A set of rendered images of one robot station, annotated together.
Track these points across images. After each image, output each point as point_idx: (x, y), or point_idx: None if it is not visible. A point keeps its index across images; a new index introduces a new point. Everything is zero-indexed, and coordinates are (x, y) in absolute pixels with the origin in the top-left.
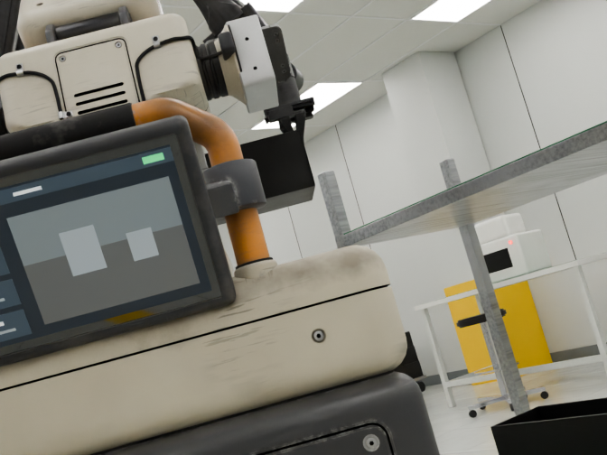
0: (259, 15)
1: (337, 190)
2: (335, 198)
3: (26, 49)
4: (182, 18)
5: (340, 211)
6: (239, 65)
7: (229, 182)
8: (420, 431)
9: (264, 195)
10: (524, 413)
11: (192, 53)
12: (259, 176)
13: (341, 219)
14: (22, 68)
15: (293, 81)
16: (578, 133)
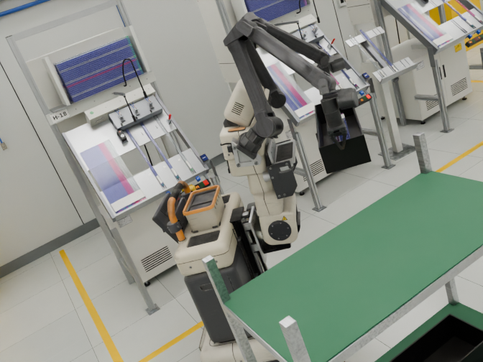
0: (260, 119)
1: (419, 148)
2: (417, 151)
3: None
4: (221, 136)
5: (420, 160)
6: None
7: (167, 228)
8: (187, 287)
9: (172, 232)
10: (475, 328)
11: (225, 149)
12: (172, 228)
13: (420, 164)
14: None
15: (327, 117)
16: (282, 260)
